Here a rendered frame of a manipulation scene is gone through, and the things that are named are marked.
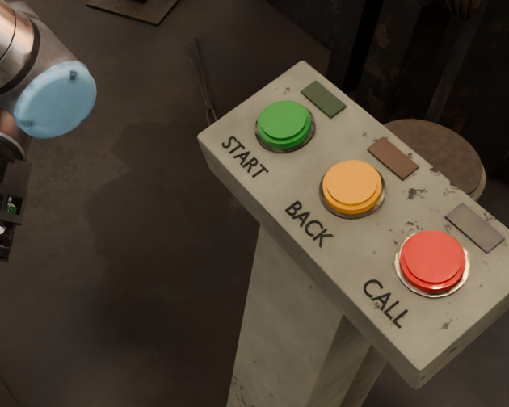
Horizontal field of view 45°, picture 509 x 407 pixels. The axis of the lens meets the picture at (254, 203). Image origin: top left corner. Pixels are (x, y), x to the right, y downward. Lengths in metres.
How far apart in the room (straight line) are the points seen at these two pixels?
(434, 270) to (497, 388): 0.74
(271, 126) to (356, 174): 0.08
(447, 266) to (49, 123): 0.43
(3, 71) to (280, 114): 0.28
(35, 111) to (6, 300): 0.52
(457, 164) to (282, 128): 0.21
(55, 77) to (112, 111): 0.77
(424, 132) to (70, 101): 0.36
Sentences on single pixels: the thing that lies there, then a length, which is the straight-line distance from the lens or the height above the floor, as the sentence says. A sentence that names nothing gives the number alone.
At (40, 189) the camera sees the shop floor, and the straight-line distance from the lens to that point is 1.26.
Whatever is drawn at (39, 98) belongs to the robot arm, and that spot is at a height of 0.50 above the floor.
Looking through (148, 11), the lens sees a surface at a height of 0.01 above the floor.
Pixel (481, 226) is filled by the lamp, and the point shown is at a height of 0.62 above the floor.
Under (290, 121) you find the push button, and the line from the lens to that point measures 0.46.
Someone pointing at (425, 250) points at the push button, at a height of 0.61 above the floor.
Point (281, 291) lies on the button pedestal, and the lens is 0.51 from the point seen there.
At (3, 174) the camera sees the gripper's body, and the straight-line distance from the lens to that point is 0.77.
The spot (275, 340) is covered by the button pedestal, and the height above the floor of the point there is 0.42.
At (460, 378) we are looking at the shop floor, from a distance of 1.11.
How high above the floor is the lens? 0.91
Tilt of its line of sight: 48 degrees down
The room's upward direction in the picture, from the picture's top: 10 degrees clockwise
